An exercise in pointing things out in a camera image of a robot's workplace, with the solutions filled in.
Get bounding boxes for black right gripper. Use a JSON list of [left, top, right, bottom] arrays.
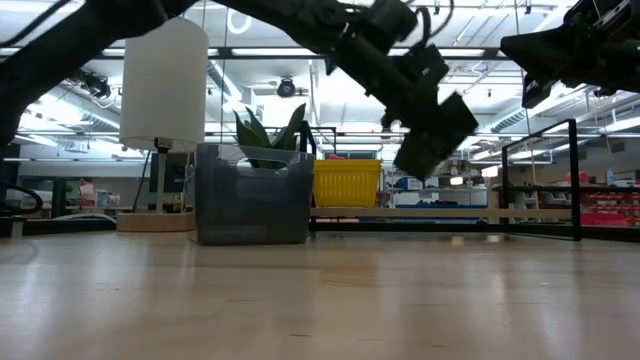
[[499, 0, 617, 96]]

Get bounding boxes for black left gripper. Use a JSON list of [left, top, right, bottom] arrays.
[[344, 29, 451, 126]]

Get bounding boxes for yellow slotted plastic basket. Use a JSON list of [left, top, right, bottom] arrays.
[[313, 158, 383, 208]]

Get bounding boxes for black ceiling spotlight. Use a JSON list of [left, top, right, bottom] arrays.
[[276, 77, 297, 99]]

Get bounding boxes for green plant in white pot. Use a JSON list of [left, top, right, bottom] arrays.
[[233, 103, 307, 169]]

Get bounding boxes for red storage bin rack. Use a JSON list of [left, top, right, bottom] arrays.
[[569, 169, 640, 229]]

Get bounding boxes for grey translucent plastic bin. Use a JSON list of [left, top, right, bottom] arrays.
[[194, 143, 315, 246]]

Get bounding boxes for white lamp with wooden base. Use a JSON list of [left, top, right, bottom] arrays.
[[118, 17, 210, 234]]

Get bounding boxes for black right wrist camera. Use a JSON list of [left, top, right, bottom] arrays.
[[521, 74, 554, 109]]

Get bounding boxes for black frame wooden board shelf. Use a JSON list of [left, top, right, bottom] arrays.
[[299, 118, 584, 242]]

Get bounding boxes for black aluminium rig frame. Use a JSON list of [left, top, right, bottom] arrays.
[[0, 44, 640, 244]]

